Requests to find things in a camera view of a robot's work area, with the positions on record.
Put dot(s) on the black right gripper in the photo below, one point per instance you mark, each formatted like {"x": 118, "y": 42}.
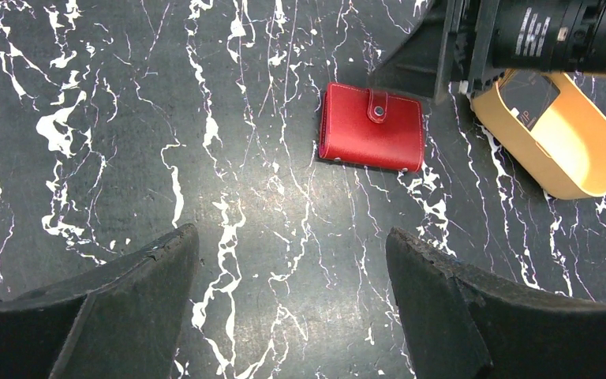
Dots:
{"x": 475, "y": 42}

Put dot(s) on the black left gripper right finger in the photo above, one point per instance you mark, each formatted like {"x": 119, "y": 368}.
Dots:
{"x": 460, "y": 321}

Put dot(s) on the black card in tray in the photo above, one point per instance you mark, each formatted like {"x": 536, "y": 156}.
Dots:
{"x": 527, "y": 93}

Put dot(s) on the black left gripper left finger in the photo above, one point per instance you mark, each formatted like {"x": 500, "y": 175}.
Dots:
{"x": 122, "y": 319}

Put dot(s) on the red leather card holder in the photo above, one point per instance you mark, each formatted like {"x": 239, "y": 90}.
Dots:
{"x": 372, "y": 128}

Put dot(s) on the yellow oval tray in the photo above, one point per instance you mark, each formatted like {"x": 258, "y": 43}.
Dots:
{"x": 564, "y": 150}

